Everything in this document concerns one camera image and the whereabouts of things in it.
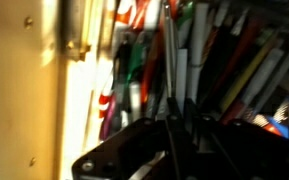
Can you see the green marker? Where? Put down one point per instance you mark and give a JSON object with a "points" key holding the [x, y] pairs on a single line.
{"points": [[135, 56]]}

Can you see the silver metal pen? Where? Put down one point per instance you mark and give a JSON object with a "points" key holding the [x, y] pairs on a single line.
{"points": [[169, 50]]}

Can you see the yellow pencil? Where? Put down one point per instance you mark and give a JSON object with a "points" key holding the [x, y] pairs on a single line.
{"points": [[247, 71]]}

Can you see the pink pen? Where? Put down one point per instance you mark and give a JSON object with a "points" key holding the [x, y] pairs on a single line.
{"points": [[107, 120]]}

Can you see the red white printed package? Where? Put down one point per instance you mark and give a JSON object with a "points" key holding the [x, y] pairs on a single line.
{"points": [[134, 13]]}

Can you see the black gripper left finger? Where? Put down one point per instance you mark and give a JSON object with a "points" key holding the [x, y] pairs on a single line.
{"points": [[176, 133]]}

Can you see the grey pen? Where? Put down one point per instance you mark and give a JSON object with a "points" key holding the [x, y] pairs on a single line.
{"points": [[277, 71]]}

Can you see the open wooden drawer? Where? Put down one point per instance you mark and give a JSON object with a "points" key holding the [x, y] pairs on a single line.
{"points": [[20, 93]]}

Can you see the white pen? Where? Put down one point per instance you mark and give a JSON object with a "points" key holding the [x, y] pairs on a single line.
{"points": [[197, 50]]}

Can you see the short red pen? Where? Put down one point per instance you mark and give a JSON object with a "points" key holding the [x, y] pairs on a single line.
{"points": [[149, 73]]}

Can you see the long red marker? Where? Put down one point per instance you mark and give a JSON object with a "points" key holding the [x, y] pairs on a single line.
{"points": [[240, 46]]}

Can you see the white flat stick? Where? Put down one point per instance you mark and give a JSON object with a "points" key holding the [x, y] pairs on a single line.
{"points": [[181, 76]]}

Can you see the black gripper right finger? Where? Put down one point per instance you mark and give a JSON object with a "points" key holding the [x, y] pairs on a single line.
{"points": [[192, 126]]}

